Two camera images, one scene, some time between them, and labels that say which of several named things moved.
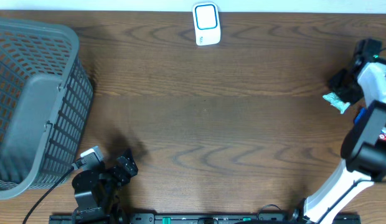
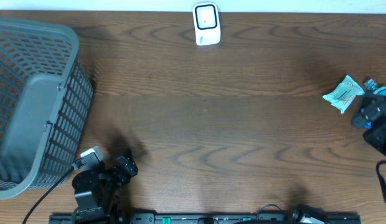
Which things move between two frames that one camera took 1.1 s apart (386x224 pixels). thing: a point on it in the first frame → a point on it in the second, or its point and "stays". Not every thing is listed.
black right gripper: [352, 97] → [380, 114]
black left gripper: [130, 168] stays
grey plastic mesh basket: [43, 101] stays
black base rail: [138, 218] stays
